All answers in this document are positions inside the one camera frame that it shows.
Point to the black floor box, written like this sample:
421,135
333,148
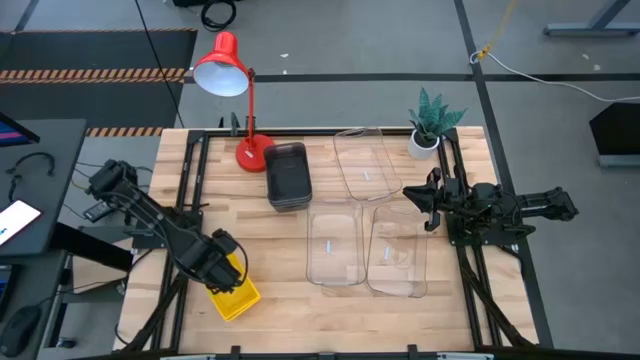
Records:
617,132

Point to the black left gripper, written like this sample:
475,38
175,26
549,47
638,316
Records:
220,262

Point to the red desk lamp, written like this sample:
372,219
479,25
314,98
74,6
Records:
220,60

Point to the grey table leg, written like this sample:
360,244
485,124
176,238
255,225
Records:
595,27

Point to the yellow slotted plastic basket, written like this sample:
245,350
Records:
236,304

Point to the black plastic basket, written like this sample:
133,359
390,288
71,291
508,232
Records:
287,172
292,207

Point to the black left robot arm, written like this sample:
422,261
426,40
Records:
150,215

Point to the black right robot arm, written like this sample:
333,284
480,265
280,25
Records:
545,202

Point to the black computer mouse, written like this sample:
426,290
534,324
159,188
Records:
19,330

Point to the clear plastic bin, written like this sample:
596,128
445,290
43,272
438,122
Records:
335,245
367,165
397,250

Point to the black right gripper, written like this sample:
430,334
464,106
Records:
450,195

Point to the grey side desk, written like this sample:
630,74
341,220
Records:
55,150

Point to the white light bar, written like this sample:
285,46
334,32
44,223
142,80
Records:
187,357
465,356

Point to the black power adapter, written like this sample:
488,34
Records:
97,211

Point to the black aluminium table frame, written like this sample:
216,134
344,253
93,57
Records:
196,137

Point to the black mat hazard stripes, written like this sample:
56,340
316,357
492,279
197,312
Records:
90,100

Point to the computer screen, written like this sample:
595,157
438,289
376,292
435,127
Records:
15,132

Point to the potted plant white pot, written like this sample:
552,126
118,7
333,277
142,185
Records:
424,146

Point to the smartphone with white screen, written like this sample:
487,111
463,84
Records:
17,220

